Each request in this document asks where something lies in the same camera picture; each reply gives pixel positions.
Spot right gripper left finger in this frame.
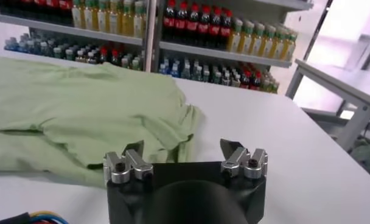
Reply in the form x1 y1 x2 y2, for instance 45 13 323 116
102 139 155 185

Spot white side table grey legs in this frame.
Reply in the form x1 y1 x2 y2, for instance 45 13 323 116
285 58 370 153

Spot yellow blue wire bundle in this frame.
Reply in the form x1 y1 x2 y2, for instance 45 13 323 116
28 210 69 224

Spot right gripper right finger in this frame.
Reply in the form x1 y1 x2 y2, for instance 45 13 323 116
219 138 269 180

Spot metal bottle shelf rack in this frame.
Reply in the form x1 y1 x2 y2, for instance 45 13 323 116
0 0 158 73
151 0 314 94

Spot blue water bottle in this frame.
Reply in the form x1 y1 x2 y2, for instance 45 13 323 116
169 60 180 78
15 38 27 53
159 58 170 75
4 37 16 52

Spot small red label bottle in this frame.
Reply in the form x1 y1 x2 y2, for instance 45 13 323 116
110 48 121 67
251 71 262 91
240 70 251 89
99 46 109 65

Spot red cap cola bottle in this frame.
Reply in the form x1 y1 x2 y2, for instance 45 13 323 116
59 0 73 25
162 0 176 42
46 0 60 22
210 6 222 49
220 9 234 51
198 4 211 47
187 2 200 46
34 0 47 19
175 1 188 44

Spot green polo shirt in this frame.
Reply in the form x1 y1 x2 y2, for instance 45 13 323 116
0 54 204 188

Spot grey green cloth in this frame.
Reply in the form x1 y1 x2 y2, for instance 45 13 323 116
351 138 370 175

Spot yellow juice bottle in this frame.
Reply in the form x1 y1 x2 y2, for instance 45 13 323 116
71 0 83 29
108 0 120 34
82 0 94 30
263 24 276 58
241 19 255 55
132 0 145 38
96 0 108 33
284 32 298 61
251 23 265 57
227 18 243 53
274 27 287 60
120 0 133 37

